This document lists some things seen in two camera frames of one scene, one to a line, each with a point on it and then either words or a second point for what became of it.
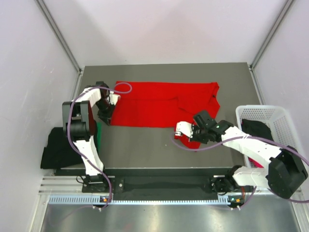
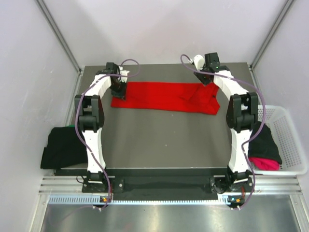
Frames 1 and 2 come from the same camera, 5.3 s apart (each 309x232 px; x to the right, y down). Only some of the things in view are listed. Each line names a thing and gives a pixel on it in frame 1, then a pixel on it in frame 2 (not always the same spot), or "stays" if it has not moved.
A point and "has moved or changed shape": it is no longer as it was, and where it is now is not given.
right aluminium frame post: x=271 y=34 stays
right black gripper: x=195 y=127 → x=204 y=81
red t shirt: x=164 y=104 has moved or changed shape
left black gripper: x=106 y=117 → x=121 y=94
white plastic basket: x=275 y=119 stays
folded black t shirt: x=59 y=152 stays
